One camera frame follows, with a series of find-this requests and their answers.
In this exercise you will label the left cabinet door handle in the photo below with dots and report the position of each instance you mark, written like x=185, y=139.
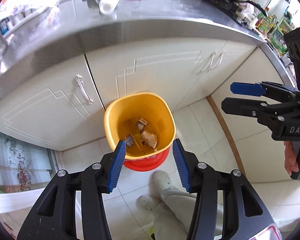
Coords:
x=80, y=82

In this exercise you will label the white shoe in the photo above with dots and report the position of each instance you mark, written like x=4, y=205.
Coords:
x=148, y=203
x=163, y=183

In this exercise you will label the person's right hand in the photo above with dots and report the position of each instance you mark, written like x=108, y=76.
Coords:
x=291, y=164

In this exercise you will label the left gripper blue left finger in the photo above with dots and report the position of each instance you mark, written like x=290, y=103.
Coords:
x=115, y=164

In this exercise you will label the white dish tray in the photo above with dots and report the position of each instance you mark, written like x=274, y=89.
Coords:
x=11, y=24

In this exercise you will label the yellow trash bin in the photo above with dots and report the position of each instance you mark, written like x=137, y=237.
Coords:
x=149, y=106

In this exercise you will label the cabinet door handle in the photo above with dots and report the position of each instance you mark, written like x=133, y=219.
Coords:
x=80, y=82
x=210, y=63

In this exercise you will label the red bucket under bin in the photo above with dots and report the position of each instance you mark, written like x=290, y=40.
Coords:
x=147, y=164

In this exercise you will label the small orange white box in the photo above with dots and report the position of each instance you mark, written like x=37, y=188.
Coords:
x=141, y=124

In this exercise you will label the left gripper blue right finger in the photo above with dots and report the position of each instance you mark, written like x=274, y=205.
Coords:
x=182, y=164

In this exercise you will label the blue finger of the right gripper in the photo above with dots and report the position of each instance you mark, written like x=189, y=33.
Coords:
x=247, y=89
x=262, y=111

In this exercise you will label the amber cellophane wrapper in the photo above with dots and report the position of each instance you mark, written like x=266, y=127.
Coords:
x=134, y=136

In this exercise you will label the right cabinet door handle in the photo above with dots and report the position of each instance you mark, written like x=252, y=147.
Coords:
x=210, y=63

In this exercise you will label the white ointment tube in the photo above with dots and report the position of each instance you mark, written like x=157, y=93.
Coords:
x=107, y=7

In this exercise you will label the silver torn foil packet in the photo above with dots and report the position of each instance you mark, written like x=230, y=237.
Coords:
x=149, y=138

